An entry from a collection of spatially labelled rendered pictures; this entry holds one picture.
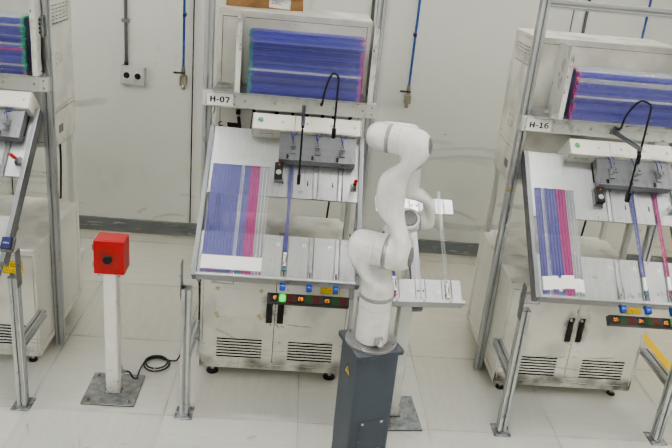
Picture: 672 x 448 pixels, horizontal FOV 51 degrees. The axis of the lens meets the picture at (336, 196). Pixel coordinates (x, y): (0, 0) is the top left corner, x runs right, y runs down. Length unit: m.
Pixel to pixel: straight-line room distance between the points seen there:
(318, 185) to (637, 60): 1.61
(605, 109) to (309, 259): 1.49
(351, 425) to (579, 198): 1.48
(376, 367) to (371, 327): 0.16
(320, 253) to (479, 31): 2.24
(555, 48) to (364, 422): 1.89
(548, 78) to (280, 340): 1.78
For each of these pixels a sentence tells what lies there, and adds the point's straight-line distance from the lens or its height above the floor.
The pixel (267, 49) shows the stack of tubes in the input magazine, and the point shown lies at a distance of 3.13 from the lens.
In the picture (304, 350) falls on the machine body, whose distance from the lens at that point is 3.51.
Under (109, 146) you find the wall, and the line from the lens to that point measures 4.99.
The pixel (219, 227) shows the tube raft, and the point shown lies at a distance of 3.05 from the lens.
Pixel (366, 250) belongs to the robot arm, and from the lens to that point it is 2.44.
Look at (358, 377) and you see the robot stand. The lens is 2.62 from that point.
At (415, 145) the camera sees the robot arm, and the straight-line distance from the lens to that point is 2.34.
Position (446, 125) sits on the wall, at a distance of 4.84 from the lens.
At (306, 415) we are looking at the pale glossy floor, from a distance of 3.41.
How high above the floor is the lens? 2.09
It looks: 20 degrees down
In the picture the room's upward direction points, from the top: 5 degrees clockwise
